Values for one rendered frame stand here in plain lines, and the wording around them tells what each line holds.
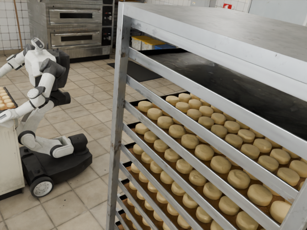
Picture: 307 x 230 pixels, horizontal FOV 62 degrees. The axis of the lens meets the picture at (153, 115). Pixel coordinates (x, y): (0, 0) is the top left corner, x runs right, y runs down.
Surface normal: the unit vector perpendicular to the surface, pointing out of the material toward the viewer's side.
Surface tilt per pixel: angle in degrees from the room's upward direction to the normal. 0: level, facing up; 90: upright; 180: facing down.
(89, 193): 0
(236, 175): 0
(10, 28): 90
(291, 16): 90
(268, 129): 90
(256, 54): 90
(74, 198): 0
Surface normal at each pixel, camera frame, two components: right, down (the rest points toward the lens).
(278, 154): 0.13, -0.87
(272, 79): -0.80, 0.19
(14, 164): 0.62, 0.44
